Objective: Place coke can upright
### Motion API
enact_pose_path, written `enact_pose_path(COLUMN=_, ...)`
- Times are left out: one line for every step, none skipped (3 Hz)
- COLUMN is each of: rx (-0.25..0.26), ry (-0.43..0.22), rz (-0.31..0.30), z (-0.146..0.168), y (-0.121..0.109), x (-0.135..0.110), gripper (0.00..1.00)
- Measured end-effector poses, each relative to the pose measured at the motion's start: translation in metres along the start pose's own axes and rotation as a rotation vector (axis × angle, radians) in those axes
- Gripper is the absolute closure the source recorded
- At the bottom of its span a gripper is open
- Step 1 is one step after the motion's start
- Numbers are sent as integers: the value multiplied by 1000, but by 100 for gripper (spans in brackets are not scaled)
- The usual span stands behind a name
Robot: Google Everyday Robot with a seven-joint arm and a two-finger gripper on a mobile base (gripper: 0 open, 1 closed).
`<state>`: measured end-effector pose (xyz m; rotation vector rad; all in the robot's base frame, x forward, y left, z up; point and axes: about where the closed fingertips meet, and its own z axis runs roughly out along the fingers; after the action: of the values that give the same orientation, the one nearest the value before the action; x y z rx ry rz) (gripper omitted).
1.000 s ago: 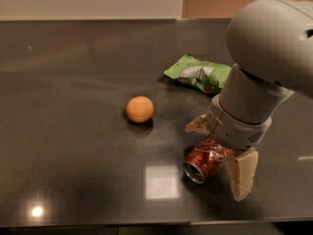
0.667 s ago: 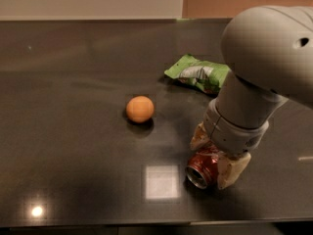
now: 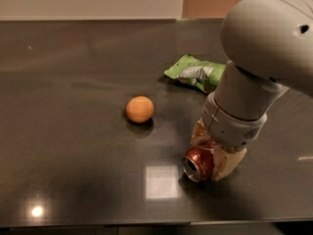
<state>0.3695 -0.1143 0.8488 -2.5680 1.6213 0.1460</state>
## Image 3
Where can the red coke can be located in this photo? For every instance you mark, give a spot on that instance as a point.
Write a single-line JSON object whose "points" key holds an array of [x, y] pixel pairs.
{"points": [[198, 164]]}

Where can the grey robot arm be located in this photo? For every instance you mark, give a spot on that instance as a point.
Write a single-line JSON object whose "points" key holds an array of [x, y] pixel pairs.
{"points": [[269, 44]]}

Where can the orange fruit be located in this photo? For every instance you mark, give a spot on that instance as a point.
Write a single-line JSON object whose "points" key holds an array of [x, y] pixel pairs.
{"points": [[140, 109]]}

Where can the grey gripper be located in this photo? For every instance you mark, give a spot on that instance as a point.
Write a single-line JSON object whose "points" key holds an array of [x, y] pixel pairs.
{"points": [[230, 125]]}

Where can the green chip bag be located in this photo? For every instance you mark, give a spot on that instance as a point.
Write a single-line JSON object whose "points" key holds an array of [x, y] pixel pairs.
{"points": [[203, 75]]}

